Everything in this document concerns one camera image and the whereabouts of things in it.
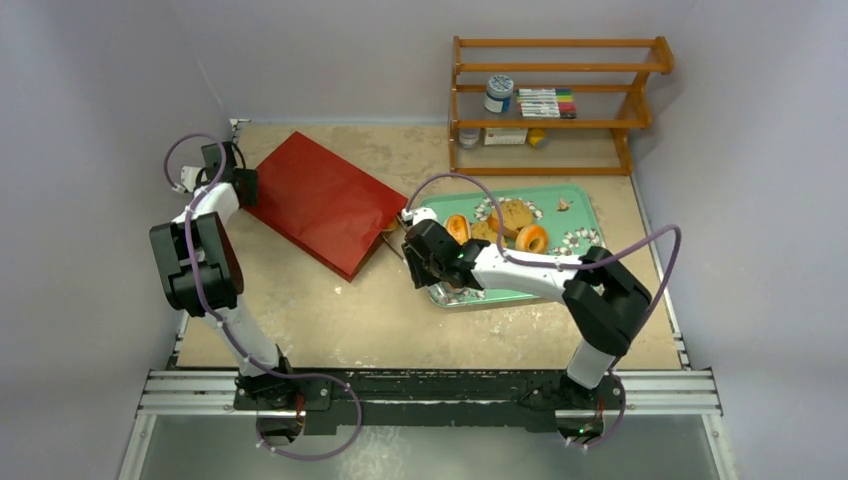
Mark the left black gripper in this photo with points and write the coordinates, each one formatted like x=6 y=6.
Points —
x=250 y=180

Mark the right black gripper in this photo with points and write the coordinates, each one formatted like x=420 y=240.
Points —
x=416 y=258

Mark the long glazed fake bread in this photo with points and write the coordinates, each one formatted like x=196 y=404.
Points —
x=459 y=228

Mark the round brown fake bread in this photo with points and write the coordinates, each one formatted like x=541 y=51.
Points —
x=483 y=231

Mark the brown crusty fake bread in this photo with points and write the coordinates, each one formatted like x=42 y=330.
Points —
x=513 y=216

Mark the red paper bag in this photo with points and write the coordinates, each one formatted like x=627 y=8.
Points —
x=325 y=205

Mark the round pale fake bun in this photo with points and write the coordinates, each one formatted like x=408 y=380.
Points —
x=532 y=238

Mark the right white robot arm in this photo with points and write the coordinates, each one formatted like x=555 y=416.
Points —
x=608 y=304

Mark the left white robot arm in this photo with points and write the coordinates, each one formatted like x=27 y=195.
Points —
x=200 y=273

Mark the small grey jar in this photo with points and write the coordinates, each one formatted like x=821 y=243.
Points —
x=468 y=138

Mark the small white box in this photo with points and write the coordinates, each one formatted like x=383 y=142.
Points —
x=504 y=136

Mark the green floral tray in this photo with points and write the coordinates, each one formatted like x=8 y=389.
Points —
x=564 y=211

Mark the yellow small object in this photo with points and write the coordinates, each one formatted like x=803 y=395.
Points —
x=536 y=138

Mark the white jar blue lid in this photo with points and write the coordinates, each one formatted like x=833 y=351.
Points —
x=499 y=92

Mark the wooden shelf rack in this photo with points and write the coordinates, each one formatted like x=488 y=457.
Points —
x=468 y=91

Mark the coloured marker pen set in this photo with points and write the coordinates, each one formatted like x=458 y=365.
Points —
x=552 y=103

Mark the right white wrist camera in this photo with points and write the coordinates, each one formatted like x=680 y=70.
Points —
x=413 y=216

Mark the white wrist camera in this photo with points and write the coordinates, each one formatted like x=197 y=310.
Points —
x=413 y=216
x=190 y=179

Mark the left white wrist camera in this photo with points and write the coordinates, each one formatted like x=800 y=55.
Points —
x=190 y=179

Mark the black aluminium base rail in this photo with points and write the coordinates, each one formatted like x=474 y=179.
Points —
x=539 y=401

